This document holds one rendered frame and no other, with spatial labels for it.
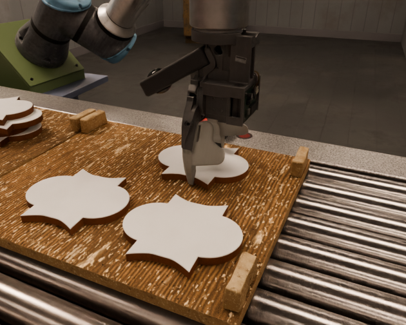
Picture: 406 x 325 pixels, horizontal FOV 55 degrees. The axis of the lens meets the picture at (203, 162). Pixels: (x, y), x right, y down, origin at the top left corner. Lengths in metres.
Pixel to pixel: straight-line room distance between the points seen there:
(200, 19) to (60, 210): 0.29
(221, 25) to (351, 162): 0.35
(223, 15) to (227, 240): 0.26
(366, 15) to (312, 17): 0.83
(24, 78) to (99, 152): 0.59
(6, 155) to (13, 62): 0.56
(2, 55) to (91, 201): 0.80
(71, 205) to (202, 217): 0.17
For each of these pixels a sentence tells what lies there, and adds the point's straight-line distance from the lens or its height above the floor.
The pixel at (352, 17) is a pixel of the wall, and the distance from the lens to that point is 7.10.
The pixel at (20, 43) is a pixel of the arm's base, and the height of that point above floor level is 1.00.
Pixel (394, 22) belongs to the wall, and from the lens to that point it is 7.12.
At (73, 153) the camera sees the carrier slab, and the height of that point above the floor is 0.94.
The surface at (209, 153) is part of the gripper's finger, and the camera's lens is 0.53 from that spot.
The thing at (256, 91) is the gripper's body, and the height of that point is 1.06.
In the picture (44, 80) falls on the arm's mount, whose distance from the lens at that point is 1.24.
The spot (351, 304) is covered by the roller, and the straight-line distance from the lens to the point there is 0.45.
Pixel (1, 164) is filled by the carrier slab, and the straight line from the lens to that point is 0.69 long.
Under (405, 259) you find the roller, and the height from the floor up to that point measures 0.91.
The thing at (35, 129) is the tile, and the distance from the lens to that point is 0.77.
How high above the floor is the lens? 1.23
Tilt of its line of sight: 28 degrees down
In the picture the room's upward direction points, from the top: straight up
